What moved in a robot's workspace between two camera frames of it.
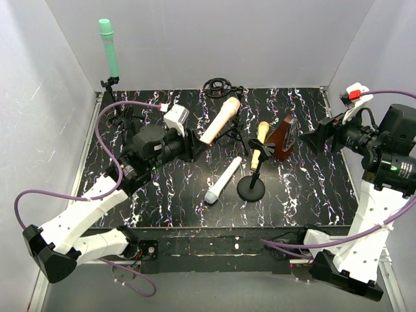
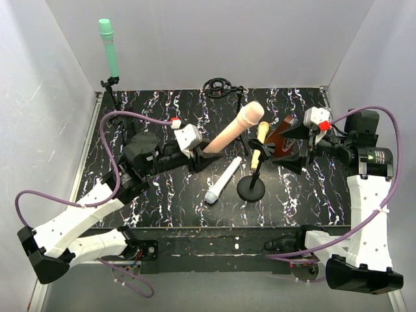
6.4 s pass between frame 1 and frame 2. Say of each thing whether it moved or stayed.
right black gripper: moved
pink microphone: moved
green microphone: stayed
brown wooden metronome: stayed
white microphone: stayed
